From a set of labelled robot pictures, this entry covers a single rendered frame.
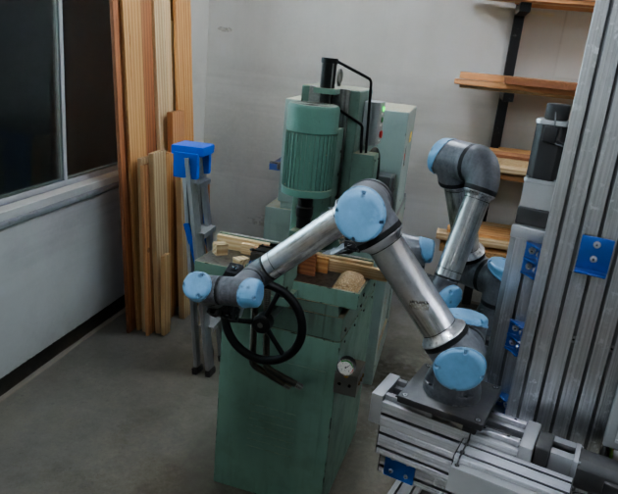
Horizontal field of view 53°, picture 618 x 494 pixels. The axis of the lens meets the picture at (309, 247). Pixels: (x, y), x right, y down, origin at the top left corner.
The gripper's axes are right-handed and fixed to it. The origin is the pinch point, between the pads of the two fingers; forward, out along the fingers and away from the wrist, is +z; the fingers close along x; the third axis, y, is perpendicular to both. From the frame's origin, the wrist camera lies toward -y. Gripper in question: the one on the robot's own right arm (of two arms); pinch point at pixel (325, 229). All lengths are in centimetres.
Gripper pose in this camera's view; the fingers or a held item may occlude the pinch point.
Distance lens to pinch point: 199.6
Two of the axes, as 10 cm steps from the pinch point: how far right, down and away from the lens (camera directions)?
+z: -9.5, -1.9, 2.6
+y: -3.0, 2.1, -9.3
